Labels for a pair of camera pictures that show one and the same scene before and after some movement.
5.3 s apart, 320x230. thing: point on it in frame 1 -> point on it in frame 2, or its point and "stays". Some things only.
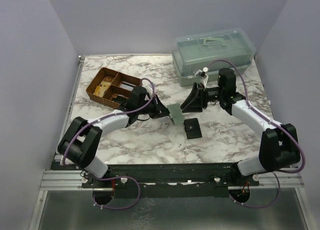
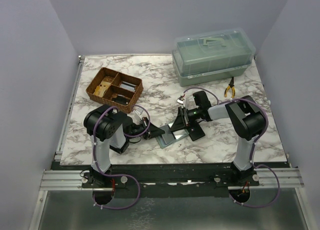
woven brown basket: [109, 84] stays
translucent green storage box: [192, 52] stays
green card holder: [176, 113] -> [170, 137]
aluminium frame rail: [71, 100] stays
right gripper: [194, 103] -> [180, 122]
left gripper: [159, 108] -> [154, 131]
